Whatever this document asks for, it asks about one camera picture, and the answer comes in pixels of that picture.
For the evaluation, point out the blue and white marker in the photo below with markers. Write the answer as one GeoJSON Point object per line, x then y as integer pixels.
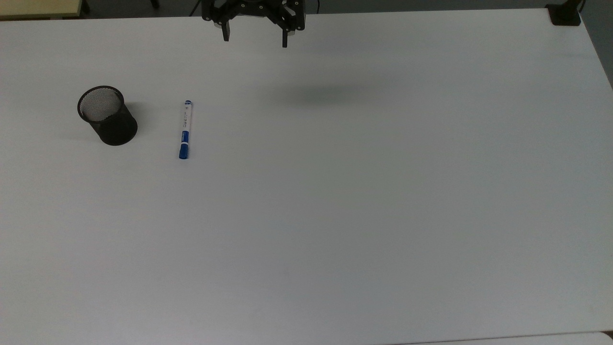
{"type": "Point", "coordinates": [185, 129]}

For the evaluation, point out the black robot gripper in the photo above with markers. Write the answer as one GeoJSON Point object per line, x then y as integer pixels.
{"type": "Point", "coordinates": [254, 7]}

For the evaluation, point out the yellow wooden desk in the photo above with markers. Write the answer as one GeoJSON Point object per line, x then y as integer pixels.
{"type": "Point", "coordinates": [38, 7]}

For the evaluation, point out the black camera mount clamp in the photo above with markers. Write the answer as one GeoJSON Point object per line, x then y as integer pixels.
{"type": "Point", "coordinates": [565, 15]}

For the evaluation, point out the black mesh pen cup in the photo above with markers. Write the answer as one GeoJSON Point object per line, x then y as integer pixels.
{"type": "Point", "coordinates": [113, 124]}

